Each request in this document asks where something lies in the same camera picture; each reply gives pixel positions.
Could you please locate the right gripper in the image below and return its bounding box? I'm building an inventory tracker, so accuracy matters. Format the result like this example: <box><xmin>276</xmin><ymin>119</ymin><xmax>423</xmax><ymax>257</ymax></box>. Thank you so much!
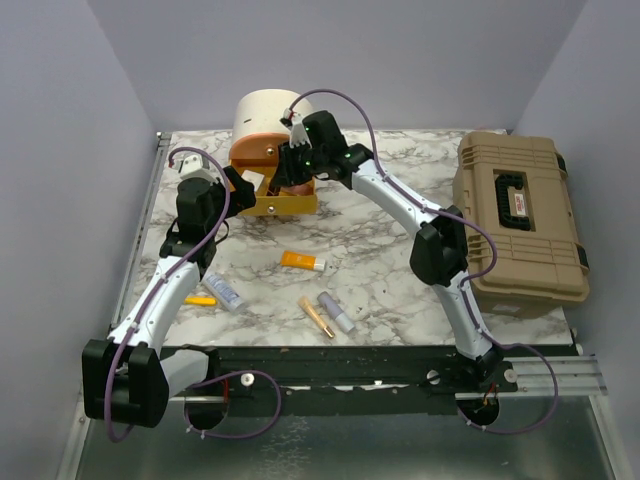
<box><xmin>270</xmin><ymin>140</ymin><xmax>326</xmax><ymax>189</ymax></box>

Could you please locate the yellow drawer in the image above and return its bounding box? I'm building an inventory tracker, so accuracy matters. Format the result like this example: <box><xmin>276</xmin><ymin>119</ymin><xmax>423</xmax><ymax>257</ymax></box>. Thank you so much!
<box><xmin>231</xmin><ymin>159</ymin><xmax>318</xmax><ymax>216</ymax></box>

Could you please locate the peach top drawer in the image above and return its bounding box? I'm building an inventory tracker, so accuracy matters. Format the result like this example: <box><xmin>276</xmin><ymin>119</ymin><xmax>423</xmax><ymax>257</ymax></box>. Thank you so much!
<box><xmin>229</xmin><ymin>133</ymin><xmax>289</xmax><ymax>163</ymax></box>

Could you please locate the cream round drawer organizer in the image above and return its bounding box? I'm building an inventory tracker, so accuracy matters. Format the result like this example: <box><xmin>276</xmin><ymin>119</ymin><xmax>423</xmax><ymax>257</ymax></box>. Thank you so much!
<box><xmin>231</xmin><ymin>89</ymin><xmax>298</xmax><ymax>145</ymax></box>

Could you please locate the white small box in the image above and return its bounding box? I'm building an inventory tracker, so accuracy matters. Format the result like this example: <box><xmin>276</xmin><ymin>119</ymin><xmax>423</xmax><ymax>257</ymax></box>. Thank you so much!
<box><xmin>242</xmin><ymin>170</ymin><xmax>265</xmax><ymax>192</ymax></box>

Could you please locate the pink blush palette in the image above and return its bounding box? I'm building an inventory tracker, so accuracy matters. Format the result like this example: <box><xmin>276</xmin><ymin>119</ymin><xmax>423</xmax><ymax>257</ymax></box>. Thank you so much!
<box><xmin>280</xmin><ymin>183</ymin><xmax>314</xmax><ymax>196</ymax></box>

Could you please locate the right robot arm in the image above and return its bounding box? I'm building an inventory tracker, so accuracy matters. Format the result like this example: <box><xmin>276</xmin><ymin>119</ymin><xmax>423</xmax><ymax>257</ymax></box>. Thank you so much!
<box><xmin>273</xmin><ymin>109</ymin><xmax>502</xmax><ymax>391</ymax></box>

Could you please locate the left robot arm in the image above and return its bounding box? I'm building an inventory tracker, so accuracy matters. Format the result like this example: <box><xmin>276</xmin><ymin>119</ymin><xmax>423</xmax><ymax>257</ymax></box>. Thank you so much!
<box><xmin>82</xmin><ymin>166</ymin><xmax>256</xmax><ymax>428</ymax></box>

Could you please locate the orange sunscreen tube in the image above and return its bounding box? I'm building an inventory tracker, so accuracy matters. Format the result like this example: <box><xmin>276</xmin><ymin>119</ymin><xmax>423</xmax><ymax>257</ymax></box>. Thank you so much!
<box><xmin>280</xmin><ymin>251</ymin><xmax>326</xmax><ymax>272</ymax></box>

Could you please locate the white blue tube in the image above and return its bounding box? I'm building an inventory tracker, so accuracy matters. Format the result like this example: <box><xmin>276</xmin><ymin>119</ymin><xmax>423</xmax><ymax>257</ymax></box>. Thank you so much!
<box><xmin>201</xmin><ymin>273</ymin><xmax>246</xmax><ymax>313</ymax></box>

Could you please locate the yellow mascara tube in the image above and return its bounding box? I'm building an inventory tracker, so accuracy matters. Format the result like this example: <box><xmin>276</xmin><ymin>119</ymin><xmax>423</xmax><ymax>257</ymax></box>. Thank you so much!
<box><xmin>184</xmin><ymin>296</ymin><xmax>218</xmax><ymax>307</ymax></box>

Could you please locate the beige gold concealer tube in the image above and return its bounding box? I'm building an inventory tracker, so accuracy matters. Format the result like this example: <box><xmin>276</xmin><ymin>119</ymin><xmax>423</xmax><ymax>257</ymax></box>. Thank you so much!
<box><xmin>298</xmin><ymin>296</ymin><xmax>335</xmax><ymax>339</ymax></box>

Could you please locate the lavender white bottle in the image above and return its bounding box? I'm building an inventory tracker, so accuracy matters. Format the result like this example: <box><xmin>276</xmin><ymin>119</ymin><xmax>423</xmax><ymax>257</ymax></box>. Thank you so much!
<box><xmin>317</xmin><ymin>291</ymin><xmax>355</xmax><ymax>334</ymax></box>

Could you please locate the tan plastic tool case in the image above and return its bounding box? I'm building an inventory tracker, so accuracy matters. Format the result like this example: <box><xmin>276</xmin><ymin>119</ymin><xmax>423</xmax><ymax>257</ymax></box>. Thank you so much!
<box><xmin>453</xmin><ymin>131</ymin><xmax>590</xmax><ymax>318</ymax></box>

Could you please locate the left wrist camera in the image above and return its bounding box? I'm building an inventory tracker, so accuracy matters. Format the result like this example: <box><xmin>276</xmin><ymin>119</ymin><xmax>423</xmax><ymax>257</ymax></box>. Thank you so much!
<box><xmin>170</xmin><ymin>153</ymin><xmax>215</xmax><ymax>182</ymax></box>

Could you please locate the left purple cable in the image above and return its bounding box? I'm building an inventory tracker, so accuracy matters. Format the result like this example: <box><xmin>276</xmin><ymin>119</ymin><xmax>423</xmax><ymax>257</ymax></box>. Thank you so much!
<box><xmin>107</xmin><ymin>147</ymin><xmax>282</xmax><ymax>444</ymax></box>

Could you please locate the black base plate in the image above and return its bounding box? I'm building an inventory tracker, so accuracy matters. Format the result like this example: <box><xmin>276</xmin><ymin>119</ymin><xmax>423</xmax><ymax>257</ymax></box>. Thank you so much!
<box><xmin>203</xmin><ymin>346</ymin><xmax>517</xmax><ymax>417</ymax></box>

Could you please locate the aluminium rail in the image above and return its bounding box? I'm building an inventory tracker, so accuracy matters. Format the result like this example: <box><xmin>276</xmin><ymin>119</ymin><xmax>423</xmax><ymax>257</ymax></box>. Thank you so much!
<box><xmin>78</xmin><ymin>355</ymin><xmax>609</xmax><ymax>401</ymax></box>

